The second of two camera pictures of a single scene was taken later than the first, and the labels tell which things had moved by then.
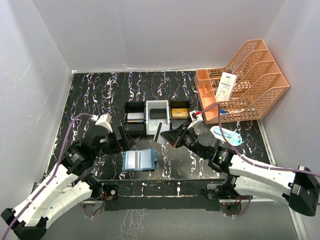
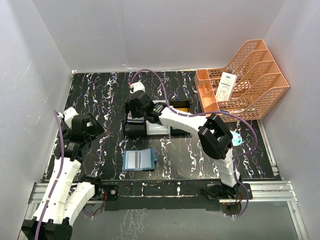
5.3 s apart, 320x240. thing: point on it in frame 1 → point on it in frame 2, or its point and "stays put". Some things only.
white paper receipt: x=226 y=86 stays put
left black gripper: x=119 y=139 → x=94 y=126
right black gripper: x=180 y=136 → x=127 y=108
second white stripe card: x=132 y=160 stays put
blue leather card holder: x=143 y=160 stays put
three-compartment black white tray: x=141 y=118 stays put
